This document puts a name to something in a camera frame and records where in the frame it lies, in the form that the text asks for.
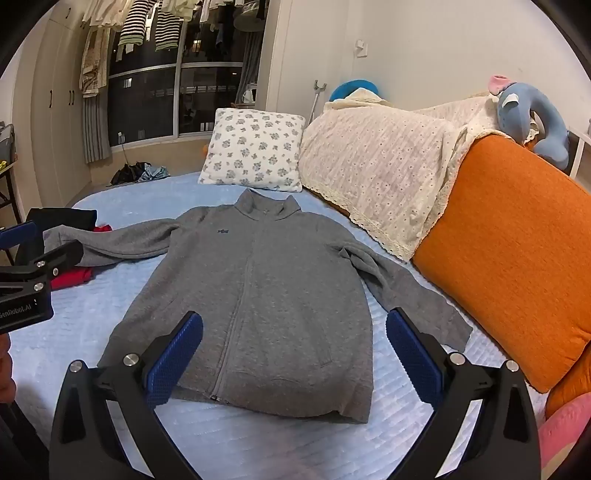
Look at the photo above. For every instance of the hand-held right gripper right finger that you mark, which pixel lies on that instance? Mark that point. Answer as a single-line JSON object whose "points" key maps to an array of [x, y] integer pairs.
{"points": [[413, 357]]}

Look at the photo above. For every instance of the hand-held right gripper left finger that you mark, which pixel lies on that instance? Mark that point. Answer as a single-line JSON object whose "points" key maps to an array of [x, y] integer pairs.
{"points": [[178, 357]]}

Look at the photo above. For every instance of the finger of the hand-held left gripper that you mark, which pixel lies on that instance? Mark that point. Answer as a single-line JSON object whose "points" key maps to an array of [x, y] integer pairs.
{"points": [[60, 258], [18, 236]]}

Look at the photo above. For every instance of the gray zip jacket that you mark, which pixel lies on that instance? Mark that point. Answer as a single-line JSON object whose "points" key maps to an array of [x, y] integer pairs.
{"points": [[277, 300]]}

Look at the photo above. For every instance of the person's left forearm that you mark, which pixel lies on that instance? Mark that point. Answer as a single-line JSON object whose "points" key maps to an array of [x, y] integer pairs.
{"points": [[4, 369]]}

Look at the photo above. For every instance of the dark clothes pile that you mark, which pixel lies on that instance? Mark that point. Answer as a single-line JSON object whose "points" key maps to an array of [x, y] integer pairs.
{"points": [[136, 173]]}

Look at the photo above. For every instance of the red cloth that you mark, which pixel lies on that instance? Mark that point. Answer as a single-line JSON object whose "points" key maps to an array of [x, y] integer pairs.
{"points": [[71, 279]]}

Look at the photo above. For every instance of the black cloth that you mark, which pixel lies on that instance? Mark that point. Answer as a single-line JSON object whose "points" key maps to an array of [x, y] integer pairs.
{"points": [[60, 219]]}

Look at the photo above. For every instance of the dark side table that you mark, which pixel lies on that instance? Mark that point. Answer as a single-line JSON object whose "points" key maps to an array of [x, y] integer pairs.
{"points": [[7, 184]]}

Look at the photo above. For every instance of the white wardrobe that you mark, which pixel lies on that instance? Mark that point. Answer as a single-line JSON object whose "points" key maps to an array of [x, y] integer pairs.
{"points": [[51, 115]]}

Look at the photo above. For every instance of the gray curtain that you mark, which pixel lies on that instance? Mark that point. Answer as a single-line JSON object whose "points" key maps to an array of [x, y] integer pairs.
{"points": [[251, 69], [96, 131]]}

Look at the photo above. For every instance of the light blue bed sheet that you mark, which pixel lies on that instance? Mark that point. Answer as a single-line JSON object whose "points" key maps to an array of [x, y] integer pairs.
{"points": [[286, 450]]}

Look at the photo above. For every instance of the small orange cushion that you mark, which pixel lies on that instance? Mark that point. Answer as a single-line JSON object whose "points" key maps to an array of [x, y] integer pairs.
{"points": [[572, 383]]}

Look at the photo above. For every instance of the pink cushion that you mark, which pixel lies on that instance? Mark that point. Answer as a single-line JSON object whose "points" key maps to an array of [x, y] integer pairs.
{"points": [[565, 431]]}

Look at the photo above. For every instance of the large window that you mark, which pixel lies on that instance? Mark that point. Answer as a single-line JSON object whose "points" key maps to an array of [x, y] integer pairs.
{"points": [[152, 101]]}

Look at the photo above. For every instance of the cream patterned hanging garment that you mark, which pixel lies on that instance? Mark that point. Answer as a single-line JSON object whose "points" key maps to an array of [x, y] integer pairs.
{"points": [[94, 60]]}

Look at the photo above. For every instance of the cream fuzzy sweater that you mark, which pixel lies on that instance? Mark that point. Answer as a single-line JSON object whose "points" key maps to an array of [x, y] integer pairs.
{"points": [[383, 166]]}

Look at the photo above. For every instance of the floral white pillow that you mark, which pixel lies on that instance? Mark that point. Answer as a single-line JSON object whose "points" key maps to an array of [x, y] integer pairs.
{"points": [[254, 150]]}

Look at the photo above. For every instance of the striped hanging shirt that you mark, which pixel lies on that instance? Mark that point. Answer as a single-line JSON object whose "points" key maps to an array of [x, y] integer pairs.
{"points": [[167, 30], [136, 30]]}

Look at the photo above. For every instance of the white kettle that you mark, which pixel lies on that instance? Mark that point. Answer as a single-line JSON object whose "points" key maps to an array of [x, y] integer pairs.
{"points": [[248, 96]]}

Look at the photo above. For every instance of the blue elephant plush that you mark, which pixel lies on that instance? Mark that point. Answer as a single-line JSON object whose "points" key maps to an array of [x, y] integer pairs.
{"points": [[547, 124]]}

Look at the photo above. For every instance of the gray crutch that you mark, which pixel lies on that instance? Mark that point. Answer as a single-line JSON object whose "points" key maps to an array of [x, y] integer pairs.
{"points": [[316, 94]]}

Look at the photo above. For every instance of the white bed rail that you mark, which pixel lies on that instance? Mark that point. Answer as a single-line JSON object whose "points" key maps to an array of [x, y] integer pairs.
{"points": [[579, 147]]}

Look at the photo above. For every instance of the white wall switch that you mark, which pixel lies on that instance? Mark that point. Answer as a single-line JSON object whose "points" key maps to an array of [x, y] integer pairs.
{"points": [[360, 47]]}

